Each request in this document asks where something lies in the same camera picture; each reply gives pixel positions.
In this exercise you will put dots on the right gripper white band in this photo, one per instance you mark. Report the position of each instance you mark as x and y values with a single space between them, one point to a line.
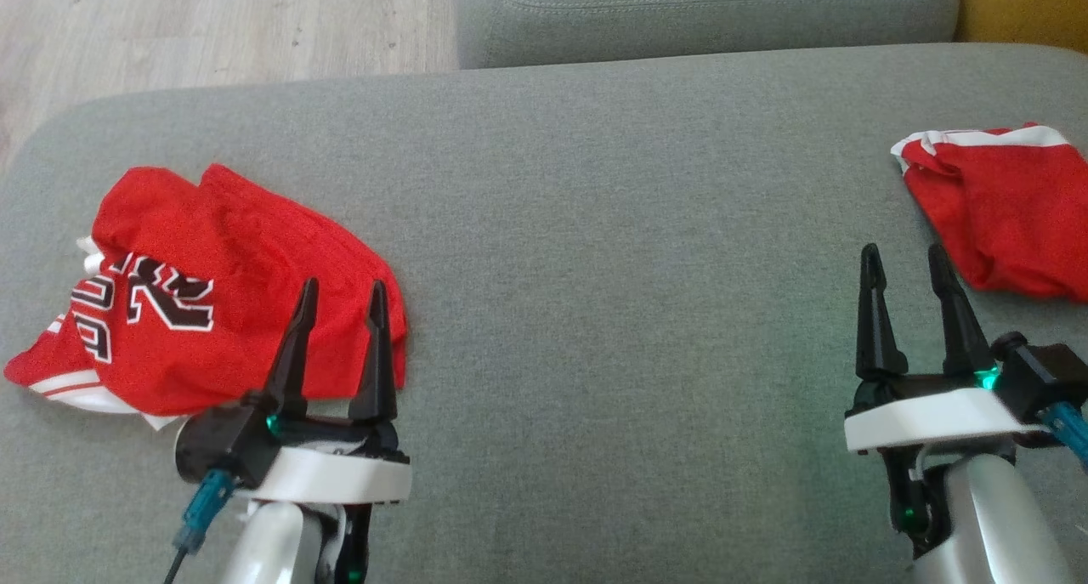
935 418

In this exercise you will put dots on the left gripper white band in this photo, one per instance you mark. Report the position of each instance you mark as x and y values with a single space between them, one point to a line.
340 478

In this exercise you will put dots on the red basketball jersey black print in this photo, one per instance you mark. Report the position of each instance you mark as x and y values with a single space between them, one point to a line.
255 269

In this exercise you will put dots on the red shorts white trim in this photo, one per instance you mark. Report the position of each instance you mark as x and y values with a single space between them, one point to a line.
1011 218

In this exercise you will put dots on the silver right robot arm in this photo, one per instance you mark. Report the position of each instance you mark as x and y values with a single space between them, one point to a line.
986 516

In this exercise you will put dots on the grey fabric sofa seat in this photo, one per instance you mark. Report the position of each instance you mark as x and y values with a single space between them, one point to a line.
595 312

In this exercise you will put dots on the yellow panel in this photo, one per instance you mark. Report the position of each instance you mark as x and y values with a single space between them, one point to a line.
1020 6

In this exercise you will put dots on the grey sofa back cushion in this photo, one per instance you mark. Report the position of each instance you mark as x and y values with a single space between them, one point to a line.
705 14

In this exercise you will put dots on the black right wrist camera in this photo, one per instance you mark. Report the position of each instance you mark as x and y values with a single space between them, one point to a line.
1045 371

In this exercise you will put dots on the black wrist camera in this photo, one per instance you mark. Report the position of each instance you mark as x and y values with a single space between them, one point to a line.
1045 371
221 444

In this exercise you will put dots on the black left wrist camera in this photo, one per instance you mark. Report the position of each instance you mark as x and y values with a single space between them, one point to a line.
221 444

